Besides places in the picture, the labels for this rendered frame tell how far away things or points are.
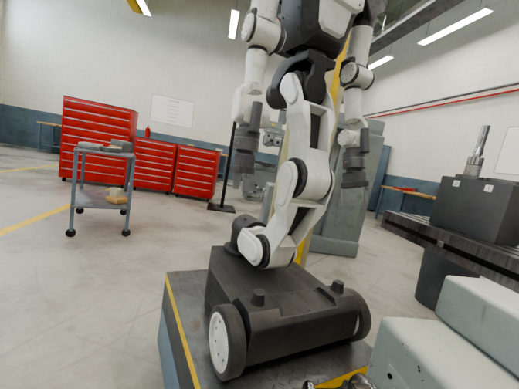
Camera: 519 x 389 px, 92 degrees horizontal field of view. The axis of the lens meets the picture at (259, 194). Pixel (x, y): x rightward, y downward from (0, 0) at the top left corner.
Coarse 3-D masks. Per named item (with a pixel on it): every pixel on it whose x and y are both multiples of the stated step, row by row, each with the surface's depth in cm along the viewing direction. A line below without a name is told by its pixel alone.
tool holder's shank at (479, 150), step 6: (486, 126) 87; (480, 132) 88; (486, 132) 87; (480, 138) 88; (486, 138) 87; (480, 144) 88; (474, 150) 89; (480, 150) 88; (474, 156) 89; (480, 156) 88
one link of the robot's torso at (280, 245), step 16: (288, 176) 83; (288, 192) 84; (288, 208) 85; (304, 208) 93; (320, 208) 92; (272, 224) 98; (288, 224) 88; (304, 224) 96; (272, 240) 97; (288, 240) 99; (272, 256) 97; (288, 256) 101
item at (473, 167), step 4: (468, 160) 90; (472, 160) 89; (476, 160) 88; (468, 164) 90; (472, 164) 89; (476, 164) 88; (480, 164) 88; (468, 168) 90; (472, 168) 89; (476, 168) 88; (480, 168) 88; (464, 172) 91; (468, 172) 89; (472, 172) 89; (476, 172) 88; (480, 172) 89; (476, 176) 88
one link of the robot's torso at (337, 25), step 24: (288, 0) 88; (312, 0) 81; (336, 0) 82; (360, 0) 86; (288, 24) 90; (312, 24) 83; (336, 24) 85; (288, 48) 93; (312, 48) 88; (336, 48) 90
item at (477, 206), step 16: (448, 176) 92; (464, 176) 89; (448, 192) 92; (464, 192) 86; (480, 192) 82; (496, 192) 78; (512, 192) 74; (432, 208) 96; (448, 208) 91; (464, 208) 86; (480, 208) 81; (496, 208) 77; (512, 208) 76; (448, 224) 90; (464, 224) 85; (480, 224) 81; (496, 224) 77; (512, 224) 77; (496, 240) 77; (512, 240) 79
